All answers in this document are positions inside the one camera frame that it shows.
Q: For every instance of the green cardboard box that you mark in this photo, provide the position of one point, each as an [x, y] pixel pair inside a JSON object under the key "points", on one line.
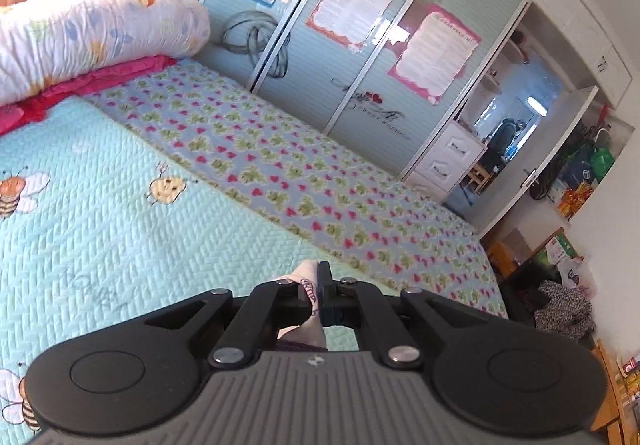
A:
{"points": [[562, 247]]}

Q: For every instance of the bee print quilted bedspread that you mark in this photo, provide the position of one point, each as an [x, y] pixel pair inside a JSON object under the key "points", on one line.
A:
{"points": [[150, 250]]}

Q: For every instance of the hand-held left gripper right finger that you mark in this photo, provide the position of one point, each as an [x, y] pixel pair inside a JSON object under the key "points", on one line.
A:
{"points": [[326, 292]]}

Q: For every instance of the floral rolled duvet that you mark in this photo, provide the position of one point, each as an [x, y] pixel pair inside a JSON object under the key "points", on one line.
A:
{"points": [[75, 40]]}

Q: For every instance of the cream printed pajama top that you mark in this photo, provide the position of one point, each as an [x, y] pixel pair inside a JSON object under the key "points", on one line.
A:
{"points": [[307, 327]]}

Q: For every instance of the pink bordered wall chart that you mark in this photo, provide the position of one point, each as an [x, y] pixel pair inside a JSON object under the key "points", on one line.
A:
{"points": [[435, 55], [352, 2]]}

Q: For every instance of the wooden chair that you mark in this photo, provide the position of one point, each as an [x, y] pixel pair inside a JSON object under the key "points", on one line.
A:
{"points": [[481, 177]]}

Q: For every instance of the white door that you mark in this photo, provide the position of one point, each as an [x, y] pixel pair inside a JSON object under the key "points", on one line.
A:
{"points": [[545, 160]]}

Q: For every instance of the dark patterned cloth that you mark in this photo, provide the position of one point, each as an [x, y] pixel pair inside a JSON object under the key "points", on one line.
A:
{"points": [[565, 312]]}

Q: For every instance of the green shopping bag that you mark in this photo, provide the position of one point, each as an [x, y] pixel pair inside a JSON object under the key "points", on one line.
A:
{"points": [[600, 160]]}

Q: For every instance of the white drawer cabinet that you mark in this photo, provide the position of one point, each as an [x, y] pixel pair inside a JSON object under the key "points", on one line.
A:
{"points": [[445, 160]]}

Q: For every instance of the pink blanket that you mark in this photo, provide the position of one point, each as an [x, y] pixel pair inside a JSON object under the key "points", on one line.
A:
{"points": [[75, 85]]}

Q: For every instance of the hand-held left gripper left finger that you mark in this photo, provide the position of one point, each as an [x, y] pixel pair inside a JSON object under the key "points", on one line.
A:
{"points": [[306, 292]]}

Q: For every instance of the white plastic bag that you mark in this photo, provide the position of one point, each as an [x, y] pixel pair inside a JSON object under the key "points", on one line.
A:
{"points": [[577, 275]]}

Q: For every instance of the sliding door wardrobe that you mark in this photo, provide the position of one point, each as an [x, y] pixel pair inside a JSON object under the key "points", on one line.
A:
{"points": [[310, 75]]}

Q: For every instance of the wooden cabinet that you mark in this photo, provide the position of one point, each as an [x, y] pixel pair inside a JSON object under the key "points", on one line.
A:
{"points": [[617, 400]]}

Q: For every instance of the black armchair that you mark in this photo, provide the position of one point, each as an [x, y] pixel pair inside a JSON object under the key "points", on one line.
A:
{"points": [[520, 285]]}

